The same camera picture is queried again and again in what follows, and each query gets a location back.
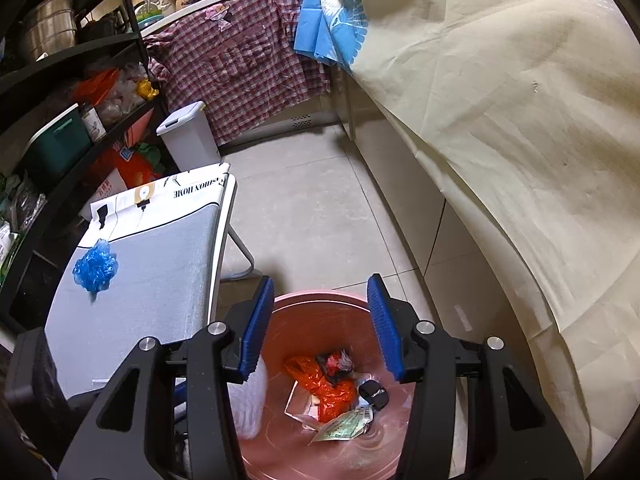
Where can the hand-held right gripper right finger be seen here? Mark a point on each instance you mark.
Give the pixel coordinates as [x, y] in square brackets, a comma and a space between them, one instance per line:
[386, 330]

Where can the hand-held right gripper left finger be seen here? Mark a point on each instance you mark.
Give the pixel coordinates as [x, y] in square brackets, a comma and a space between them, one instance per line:
[256, 330]

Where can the pink plastic basin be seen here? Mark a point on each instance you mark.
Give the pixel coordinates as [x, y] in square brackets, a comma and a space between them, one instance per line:
[310, 325]

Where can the black snack wrapper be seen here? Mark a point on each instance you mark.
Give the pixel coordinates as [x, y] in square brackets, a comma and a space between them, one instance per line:
[336, 364]

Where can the small black pouch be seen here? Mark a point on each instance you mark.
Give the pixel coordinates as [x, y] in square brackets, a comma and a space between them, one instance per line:
[374, 394]

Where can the red plastic bag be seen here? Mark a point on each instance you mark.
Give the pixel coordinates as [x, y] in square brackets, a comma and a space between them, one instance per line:
[332, 395]

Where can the blue face mask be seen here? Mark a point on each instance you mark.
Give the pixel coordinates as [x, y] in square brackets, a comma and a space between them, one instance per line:
[300, 402]

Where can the green snack wrapper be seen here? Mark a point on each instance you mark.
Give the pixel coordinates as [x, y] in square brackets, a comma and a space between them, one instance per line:
[345, 425]

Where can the white lidded trash bin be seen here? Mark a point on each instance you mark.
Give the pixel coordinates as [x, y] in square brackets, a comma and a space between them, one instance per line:
[192, 135]

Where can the white folding table leg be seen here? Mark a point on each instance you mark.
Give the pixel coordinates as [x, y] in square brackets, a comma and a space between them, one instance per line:
[245, 255]

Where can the blue plastic shoe cover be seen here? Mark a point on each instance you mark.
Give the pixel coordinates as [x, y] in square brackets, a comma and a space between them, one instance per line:
[96, 267]

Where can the green white rice bag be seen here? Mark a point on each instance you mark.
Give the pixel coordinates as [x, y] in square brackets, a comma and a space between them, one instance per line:
[6, 250]

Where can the grey ironing board table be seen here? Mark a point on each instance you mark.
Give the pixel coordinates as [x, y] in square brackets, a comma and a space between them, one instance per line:
[150, 270]

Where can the red food package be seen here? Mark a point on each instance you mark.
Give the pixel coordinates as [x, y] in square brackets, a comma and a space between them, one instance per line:
[130, 170]

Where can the green storage box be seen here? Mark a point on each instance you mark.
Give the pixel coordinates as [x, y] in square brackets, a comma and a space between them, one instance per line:
[57, 142]

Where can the beige blue floral sheet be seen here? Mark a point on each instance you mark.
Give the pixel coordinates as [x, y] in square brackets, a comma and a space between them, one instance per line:
[500, 135]

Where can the yellow toy figure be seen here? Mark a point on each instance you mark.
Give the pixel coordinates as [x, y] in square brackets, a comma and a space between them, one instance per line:
[147, 89]

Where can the red plaid shirt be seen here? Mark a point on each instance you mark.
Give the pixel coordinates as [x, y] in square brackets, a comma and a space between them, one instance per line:
[240, 65]

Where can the orange plastic bag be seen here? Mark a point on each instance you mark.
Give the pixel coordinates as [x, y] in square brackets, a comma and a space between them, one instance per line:
[97, 85]

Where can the black metal shelf rack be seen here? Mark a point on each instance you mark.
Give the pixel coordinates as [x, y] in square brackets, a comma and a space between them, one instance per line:
[70, 55]

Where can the steel pot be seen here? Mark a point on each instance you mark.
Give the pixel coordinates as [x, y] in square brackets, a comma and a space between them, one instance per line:
[47, 27]

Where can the black cooking pot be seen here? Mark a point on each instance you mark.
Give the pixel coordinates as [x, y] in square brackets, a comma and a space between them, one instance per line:
[102, 27]

